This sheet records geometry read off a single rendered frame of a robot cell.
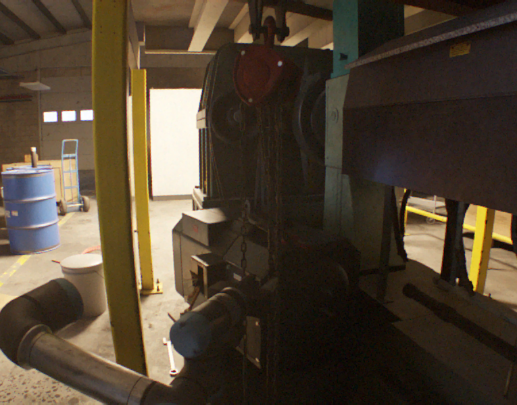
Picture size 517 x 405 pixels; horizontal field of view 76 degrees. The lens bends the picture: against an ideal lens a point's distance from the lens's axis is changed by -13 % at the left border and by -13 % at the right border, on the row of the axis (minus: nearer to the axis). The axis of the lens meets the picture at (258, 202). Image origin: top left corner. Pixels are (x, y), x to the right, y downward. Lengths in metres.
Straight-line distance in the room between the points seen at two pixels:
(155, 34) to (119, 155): 1.97
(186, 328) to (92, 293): 2.03
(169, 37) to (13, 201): 2.42
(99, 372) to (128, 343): 0.60
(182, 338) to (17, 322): 0.34
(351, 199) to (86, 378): 1.30
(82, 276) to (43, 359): 1.88
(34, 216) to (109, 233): 3.18
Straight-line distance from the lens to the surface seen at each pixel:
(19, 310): 0.85
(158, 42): 3.00
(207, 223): 1.41
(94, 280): 2.66
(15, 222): 4.40
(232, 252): 1.32
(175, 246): 1.74
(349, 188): 1.68
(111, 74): 1.15
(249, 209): 1.54
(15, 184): 4.31
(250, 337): 1.29
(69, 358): 0.75
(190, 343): 0.69
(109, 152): 1.13
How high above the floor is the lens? 1.20
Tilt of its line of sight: 10 degrees down
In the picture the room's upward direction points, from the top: straight up
